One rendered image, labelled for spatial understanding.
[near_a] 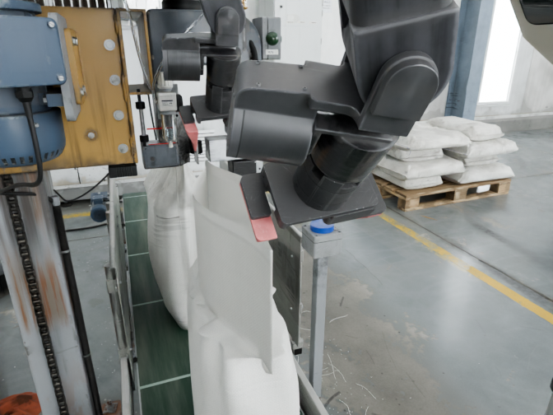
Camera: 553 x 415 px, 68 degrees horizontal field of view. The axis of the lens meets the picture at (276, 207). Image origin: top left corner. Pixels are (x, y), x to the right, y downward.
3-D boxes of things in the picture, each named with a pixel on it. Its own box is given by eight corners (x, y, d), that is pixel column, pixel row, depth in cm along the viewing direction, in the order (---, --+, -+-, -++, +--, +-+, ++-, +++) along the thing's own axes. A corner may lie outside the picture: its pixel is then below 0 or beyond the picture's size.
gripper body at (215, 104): (188, 104, 76) (188, 68, 70) (241, 99, 79) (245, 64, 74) (197, 127, 72) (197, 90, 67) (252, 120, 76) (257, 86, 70)
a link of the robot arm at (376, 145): (412, 148, 29) (402, 85, 31) (318, 135, 28) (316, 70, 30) (371, 193, 35) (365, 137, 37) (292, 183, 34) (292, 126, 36)
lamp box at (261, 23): (281, 59, 95) (281, 16, 92) (262, 59, 94) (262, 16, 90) (270, 58, 102) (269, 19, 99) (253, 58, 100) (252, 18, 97)
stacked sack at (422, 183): (444, 187, 357) (447, 173, 353) (402, 193, 343) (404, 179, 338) (397, 167, 415) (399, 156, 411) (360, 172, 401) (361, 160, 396)
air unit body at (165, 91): (185, 147, 88) (179, 72, 83) (163, 149, 87) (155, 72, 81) (182, 143, 92) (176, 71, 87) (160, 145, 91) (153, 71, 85)
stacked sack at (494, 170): (517, 181, 379) (520, 165, 373) (459, 189, 357) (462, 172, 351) (480, 169, 416) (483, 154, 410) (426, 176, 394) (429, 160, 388)
